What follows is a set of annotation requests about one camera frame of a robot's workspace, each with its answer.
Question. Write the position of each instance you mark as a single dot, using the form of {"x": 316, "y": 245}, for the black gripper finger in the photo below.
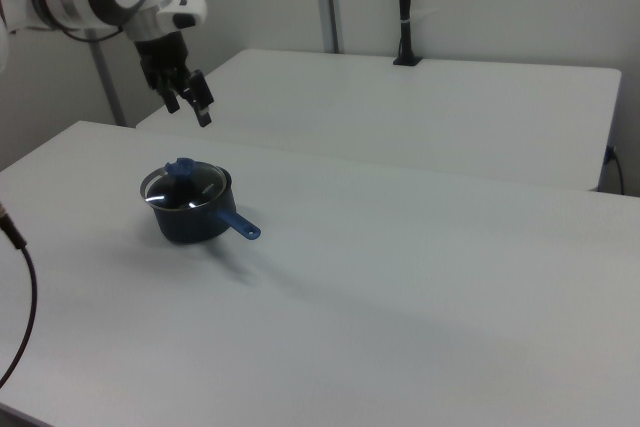
{"x": 172, "y": 101}
{"x": 201, "y": 94}

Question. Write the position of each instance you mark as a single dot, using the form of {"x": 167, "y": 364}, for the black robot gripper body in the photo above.
{"x": 162, "y": 54}

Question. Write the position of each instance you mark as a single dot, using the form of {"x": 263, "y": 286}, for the glass lid with blue knob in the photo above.
{"x": 180, "y": 168}

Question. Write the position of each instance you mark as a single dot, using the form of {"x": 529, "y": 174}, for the white side table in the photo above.
{"x": 400, "y": 112}

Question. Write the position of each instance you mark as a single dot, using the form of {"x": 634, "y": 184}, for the black camera pole with clamp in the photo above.
{"x": 404, "y": 7}

